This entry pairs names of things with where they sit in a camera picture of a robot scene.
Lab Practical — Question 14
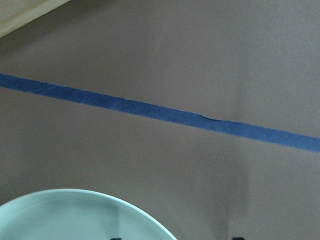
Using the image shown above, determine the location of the wooden dish rack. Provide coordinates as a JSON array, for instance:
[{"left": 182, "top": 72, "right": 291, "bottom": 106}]
[{"left": 0, "top": 0, "right": 69, "bottom": 38}]

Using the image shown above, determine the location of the light green round plate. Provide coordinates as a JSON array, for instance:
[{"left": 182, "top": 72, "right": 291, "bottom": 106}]
[{"left": 0, "top": 188, "right": 175, "bottom": 240}]

